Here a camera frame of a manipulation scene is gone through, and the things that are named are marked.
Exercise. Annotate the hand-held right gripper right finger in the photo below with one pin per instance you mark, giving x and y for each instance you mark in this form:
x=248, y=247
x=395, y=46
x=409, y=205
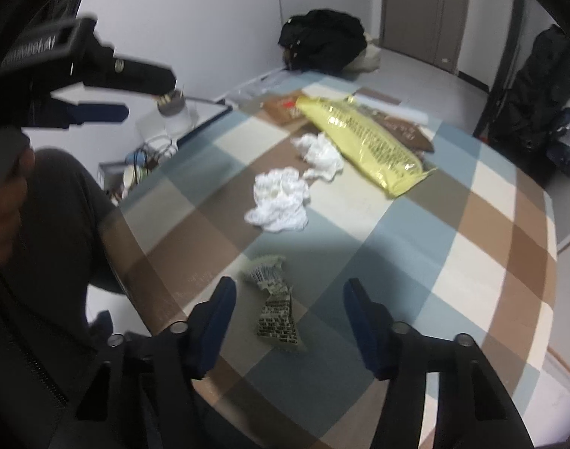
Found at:
x=364, y=332

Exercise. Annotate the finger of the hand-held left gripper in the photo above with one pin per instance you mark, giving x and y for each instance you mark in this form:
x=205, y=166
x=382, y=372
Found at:
x=140, y=75
x=102, y=112

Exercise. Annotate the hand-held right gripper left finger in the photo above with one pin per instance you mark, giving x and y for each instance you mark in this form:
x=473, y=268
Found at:
x=214, y=327

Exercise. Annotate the grey-green printed wrapper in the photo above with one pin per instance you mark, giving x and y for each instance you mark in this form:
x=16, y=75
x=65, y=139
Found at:
x=275, y=322

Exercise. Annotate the large white tissue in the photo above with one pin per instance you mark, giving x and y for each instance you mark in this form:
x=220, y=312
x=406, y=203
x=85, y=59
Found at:
x=280, y=201

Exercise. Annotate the gold packet with red heart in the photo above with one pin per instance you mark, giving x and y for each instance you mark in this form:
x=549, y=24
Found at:
x=280, y=107

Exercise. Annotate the yellow plastic packet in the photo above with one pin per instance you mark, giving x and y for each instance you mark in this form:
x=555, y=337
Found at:
x=369, y=149

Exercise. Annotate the small white tissue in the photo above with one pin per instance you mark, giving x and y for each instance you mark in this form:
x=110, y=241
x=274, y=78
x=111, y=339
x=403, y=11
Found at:
x=320, y=154

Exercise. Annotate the person's left hand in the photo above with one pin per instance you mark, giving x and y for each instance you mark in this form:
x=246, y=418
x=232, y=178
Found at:
x=6, y=215

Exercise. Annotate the white and navy box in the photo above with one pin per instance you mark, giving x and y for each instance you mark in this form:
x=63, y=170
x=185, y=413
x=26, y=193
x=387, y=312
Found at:
x=147, y=128

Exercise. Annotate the white cup with wooden sticks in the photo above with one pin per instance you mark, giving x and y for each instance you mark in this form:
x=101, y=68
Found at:
x=177, y=119

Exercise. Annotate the small grey box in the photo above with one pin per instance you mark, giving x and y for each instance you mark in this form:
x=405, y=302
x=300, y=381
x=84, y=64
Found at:
x=109, y=175

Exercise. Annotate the checkered tablecloth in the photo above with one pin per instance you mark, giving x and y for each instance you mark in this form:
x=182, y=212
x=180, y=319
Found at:
x=406, y=252

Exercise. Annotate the person's dark trouser leg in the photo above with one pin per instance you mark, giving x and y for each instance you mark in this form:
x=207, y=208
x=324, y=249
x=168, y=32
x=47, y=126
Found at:
x=60, y=215

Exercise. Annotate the grey plastic parcel bag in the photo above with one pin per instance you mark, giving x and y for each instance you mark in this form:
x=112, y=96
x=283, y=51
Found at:
x=254, y=85

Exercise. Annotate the black backpack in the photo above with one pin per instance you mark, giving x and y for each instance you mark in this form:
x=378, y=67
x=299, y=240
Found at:
x=322, y=39

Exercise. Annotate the brown packet with white print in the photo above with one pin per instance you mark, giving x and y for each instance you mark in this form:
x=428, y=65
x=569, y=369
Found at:
x=406, y=134

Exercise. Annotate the beige bag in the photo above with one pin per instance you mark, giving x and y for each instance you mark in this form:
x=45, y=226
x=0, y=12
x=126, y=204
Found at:
x=370, y=58

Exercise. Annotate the large black bag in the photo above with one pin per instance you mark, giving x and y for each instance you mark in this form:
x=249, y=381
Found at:
x=537, y=103

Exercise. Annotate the grey-brown door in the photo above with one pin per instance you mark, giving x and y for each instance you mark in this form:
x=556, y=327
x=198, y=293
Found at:
x=420, y=9

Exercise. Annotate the black framed glass panel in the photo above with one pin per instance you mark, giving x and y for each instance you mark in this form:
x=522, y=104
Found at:
x=504, y=70

